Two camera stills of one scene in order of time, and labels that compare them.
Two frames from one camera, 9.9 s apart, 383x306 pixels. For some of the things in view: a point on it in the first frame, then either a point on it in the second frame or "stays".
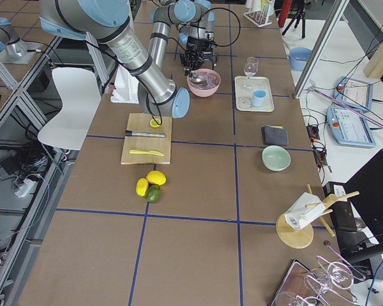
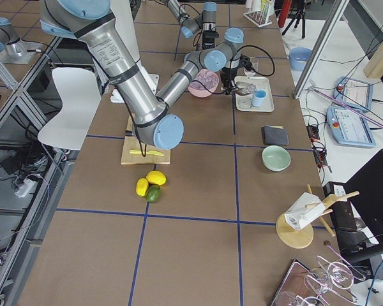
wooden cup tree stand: (302, 238) stays
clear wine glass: (251, 66) stays
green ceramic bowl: (276, 158) stays
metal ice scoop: (198, 79) → (245, 87)
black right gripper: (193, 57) → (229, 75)
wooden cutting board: (142, 123) stays
